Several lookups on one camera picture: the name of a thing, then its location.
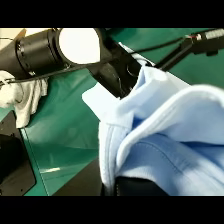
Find black cable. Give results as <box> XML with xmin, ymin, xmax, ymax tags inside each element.
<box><xmin>0</xmin><ymin>61</ymin><xmax>113</xmax><ymax>88</ymax></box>
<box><xmin>129</xmin><ymin>33</ymin><xmax>201</xmax><ymax>56</ymax></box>

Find grey garment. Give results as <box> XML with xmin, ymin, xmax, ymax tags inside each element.
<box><xmin>0</xmin><ymin>69</ymin><xmax>50</xmax><ymax>129</ymax></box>

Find light blue shirt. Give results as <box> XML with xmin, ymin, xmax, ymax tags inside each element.
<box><xmin>81</xmin><ymin>41</ymin><xmax>224</xmax><ymax>197</ymax></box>

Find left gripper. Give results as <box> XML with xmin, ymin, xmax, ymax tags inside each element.
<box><xmin>89</xmin><ymin>37</ymin><xmax>143</xmax><ymax>100</ymax></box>

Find black mounting plate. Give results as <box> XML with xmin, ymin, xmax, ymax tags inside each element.
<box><xmin>0</xmin><ymin>110</ymin><xmax>37</xmax><ymax>197</ymax></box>

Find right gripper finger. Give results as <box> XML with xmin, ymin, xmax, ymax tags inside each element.
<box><xmin>115</xmin><ymin>176</ymin><xmax>170</xmax><ymax>197</ymax></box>

